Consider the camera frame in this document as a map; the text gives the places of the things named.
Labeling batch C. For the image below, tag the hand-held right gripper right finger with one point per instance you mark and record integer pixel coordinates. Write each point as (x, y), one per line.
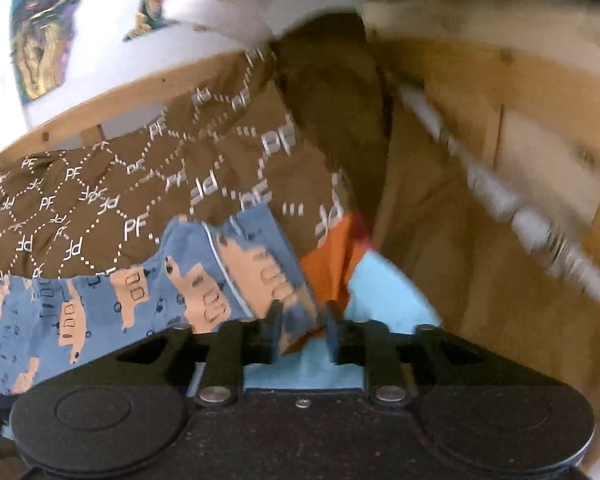
(342, 341)

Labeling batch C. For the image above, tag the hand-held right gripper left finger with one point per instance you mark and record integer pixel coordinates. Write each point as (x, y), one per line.
(267, 341)

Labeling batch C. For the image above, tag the blue printed pants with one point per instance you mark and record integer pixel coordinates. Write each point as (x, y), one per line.
(130, 310)

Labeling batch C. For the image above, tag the colourful striped bedsheet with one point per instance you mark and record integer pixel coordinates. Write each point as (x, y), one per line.
(380, 290)

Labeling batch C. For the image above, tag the brown patterned blanket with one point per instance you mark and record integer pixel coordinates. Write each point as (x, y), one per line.
(130, 185)

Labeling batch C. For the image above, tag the white cloth strip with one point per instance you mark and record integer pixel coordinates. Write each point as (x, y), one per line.
(525, 220)

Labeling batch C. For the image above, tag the wooden bed frame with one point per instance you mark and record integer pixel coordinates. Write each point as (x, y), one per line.
(530, 110)

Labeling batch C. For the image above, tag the torn landscape wall poster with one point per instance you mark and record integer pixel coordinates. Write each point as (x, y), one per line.
(152, 5)

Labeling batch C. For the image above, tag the swirly plants wall poster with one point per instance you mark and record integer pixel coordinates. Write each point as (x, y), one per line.
(45, 30)

